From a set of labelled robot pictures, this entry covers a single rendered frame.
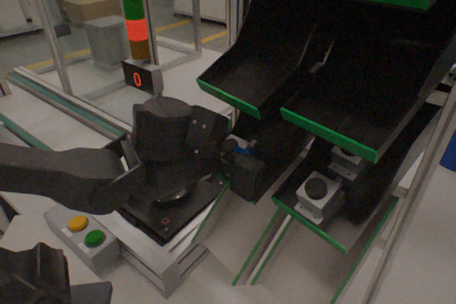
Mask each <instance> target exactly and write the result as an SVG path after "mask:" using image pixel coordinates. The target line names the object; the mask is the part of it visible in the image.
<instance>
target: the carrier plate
mask: <svg viewBox="0 0 456 304"><path fill-rule="evenodd" d="M225 184H226V183H225V182H223V181H222V180H221V179H220V178H219V177H218V176H217V177H216V182H214V183H211V184H210V183H209V182H207V181H206V180H204V181H202V182H198V183H196V186H195V191H194V192H193V194H192V196H191V197H189V198H188V199H186V200H185V201H184V202H182V203H181V204H177V205H174V206H155V205H152V204H151V206H150V213H149V215H147V216H145V215H144V214H142V213H141V212H139V211H137V210H132V209H131V207H130V206H129V205H128V204H127V203H125V204H123V205H122V206H121V207H120V208H119V209H120V210H121V211H124V212H126V213H127V214H129V215H130V216H132V217H133V218H134V220H136V221H138V222H139V224H141V225H142V226H144V227H145V228H146V229H148V231H150V232H151V233H152V234H154V235H155V236H156V237H158V238H160V239H161V240H163V242H164V243H167V242H168V241H169V240H170V239H171V238H173V237H174V236H175V235H176V234H177V233H178V231H181V230H182V229H183V228H184V227H185V226H186V225H188V223H189V222H190V221H191V220H193V219H194V218H195V217H196V216H197V215H198V214H200V213H201V211H203V210H204V209H205V208H207V207H208V206H209V205H210V204H211V203H212V202H214V200H215V199H216V198H217V197H218V196H219V193H220V192H221V190H222V188H223V186H225ZM165 217H166V218H167V219H169V220H170V224H169V225H167V226H166V227H165V226H163V225H162V224H161V221H162V220H163V219H164V218H165Z"/></svg>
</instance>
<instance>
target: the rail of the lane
mask: <svg viewBox="0 0 456 304"><path fill-rule="evenodd" d="M0 142H4V143H9V144H13V145H21V146H25V147H30V146H28V145H27V144H25V143H24V142H22V141H21V140H19V139H18V137H16V136H15V135H14V134H12V133H10V132H9V131H8V130H6V128H5V127H2V126H1V125H0ZM120 214H121V215H120ZM120 214H119V213H118V212H116V211H113V213H112V214H106V215H95V214H90V216H91V217H93V218H94V219H95V220H96V221H98V222H99V223H100V224H102V225H103V227H104V228H106V229H107V230H109V231H110V232H111V233H112V234H114V235H115V236H116V237H117V240H118V242H119V244H120V250H121V254H120V255H118V258H119V259H120V260H121V261H123V262H124V263H125V264H126V265H127V266H128V267H130V268H131V269H132V270H133V271H134V272H135V273H137V274H138V275H139V276H140V278H142V279H143V280H144V281H145V282H146V283H148V284H149V285H150V286H151V287H152V288H153V289H155V290H156V291H157V292H158V293H159V294H160V295H161V296H163V298H164V299H165V300H167V299H168V298H169V297H170V296H171V295H172V293H174V292H175V291H176V290H177V288H178V287H179V286H180V276H179V270H178V264H177V258H176V257H175V256H173V255H172V254H171V253H169V252H168V251H167V250H166V249H165V248H163V247H162V246H161V245H160V244H157V243H156V242H154V240H153V239H152V238H150V237H149V236H147V235H146V234H144V233H143V232H142V231H141V230H139V227H140V225H139V222H138V221H136V220H134V218H133V217H132V216H130V215H129V214H127V213H126V212H124V211H122V212H121V213H120Z"/></svg>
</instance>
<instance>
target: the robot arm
mask: <svg viewBox="0 0 456 304"><path fill-rule="evenodd" d="M132 116H133V125H132V133H131V134H130V132H126V133H125V134H123V135H121V136H119V137H117V138H116V139H114V140H112V142H110V143H108V144H107V145H105V146H104V147H101V148H90V147H76V148H72V149H69V150H62V152H54V151H46V150H42V149H37V148H33V147H25V146H21V145H13V144H9V143H4V142H0V192H11V193H18V194H32V195H38V196H44V197H48V198H51V199H52V200H54V201H56V202H58V204H61V205H62V206H64V207H66V208H67V209H71V210H74V211H81V212H84V213H89V214H95V215H106V214H112V213H113V211H115V210H117V209H119V208H120V207H121V206H122V205H123V204H125V203H127V204H128V205H129V206H130V207H131V209H132V210H137V211H139V212H141V213H142V214H144V215H145V216H147V215H149V213H150V206H151V202H152V201H154V200H157V199H158V198H160V197H162V196H165V195H168V194H171V193H173V192H176V191H179V190H181V189H183V188H185V190H187V191H188V192H193V191H195V186H196V183H198V182H202V181H204V180H206V181H207V182H209V183H210V184H211V183H214V182H216V177H217V174H218V173H219V174H221V175H222V176H223V175H225V174H226V173H227V174H229V175H230V177H229V178H230V180H231V185H230V190H231V192H233V193H234V194H237V195H238V196H240V197H241V198H243V199H245V200H246V201H247V202H251V201H253V200H255V199H256V198H258V197H259V190H260V189H261V183H262V178H263V175H264V168H265V163H264V162H263V161H261V160H259V159H257V158H255V157H256V155H257V151H258V148H256V147H255V148H250V149H243V148H241V147H239V146H236V145H235V146H234V151H233V152H229V153H228V154H226V153H223V152H222V150H223V149H222V148H220V146H221V144H222V142H223V141H225V140H226V139H227V138H228V137H223V134H224V132H225V130H226V128H227V127H228V125H229V119H228V117H227V116H226V115H222V114H220V113H218V112H215V111H213V110H209V109H207V108H204V107H202V106H198V105H195V104H194V105H193V106H192V105H191V106H190V104H187V103H186V102H185V101H183V100H180V99H176V98H171V97H164V96H157V97H156V98H151V99H148V100H146V101H145V102H144V103H135V104H134V105H133V109H132ZM123 156H124V158H125V161H126V164H127V166H128V171H126V170H125V167H124V164H123V163H122V160H121V157H123ZM0 304H72V303H71V285H70V278H69V269H68V259H67V257H66V256H65V255H64V254H63V249H60V248H52V247H50V246H48V245H47V244H45V243H42V242H38V243H37V244H36V245H35V246H34V247H33V248H30V249H29V250H25V251H17V252H15V251H11V250H8V249H5V248H2V246H0Z"/></svg>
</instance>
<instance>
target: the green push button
mask: <svg viewBox="0 0 456 304"><path fill-rule="evenodd" d="M103 239H104V234H103V232H102V231H101V230H98V229H97V230H92V231H90V232H89V233H87V234H86V236H85V242H86V244H87V246H95V245H98V244H100V243H101V242H102V241H103Z"/></svg>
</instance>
